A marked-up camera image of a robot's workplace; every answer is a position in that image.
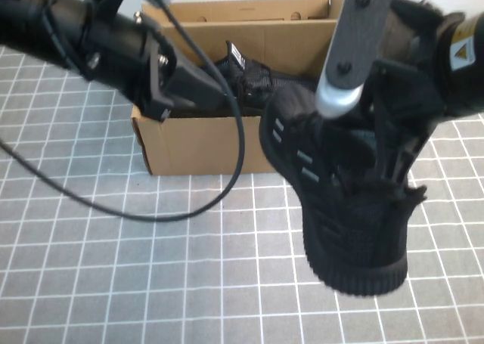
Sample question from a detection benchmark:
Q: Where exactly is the brown cardboard shoe box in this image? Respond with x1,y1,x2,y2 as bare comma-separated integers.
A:
131,0,343,176

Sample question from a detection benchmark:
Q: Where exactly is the grey white-checked tablecloth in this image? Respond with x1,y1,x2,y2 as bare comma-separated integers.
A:
0,45,484,344

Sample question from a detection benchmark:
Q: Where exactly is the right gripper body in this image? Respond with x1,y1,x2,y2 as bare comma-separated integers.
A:
358,60,445,184

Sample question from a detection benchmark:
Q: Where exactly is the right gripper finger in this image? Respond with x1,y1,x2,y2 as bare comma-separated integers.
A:
392,147,417,196
371,94,395,184

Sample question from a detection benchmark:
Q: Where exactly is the black knit sneaker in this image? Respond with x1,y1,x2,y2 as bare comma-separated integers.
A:
259,85,429,296
169,40,321,118

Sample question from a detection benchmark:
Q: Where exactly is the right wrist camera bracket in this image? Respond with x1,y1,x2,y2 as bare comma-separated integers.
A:
315,0,391,120

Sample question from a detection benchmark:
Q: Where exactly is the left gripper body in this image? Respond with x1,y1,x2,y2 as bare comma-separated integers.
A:
166,64,237,116

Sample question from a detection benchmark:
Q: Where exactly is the black camera cable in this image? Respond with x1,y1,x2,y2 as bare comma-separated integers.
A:
0,0,247,223

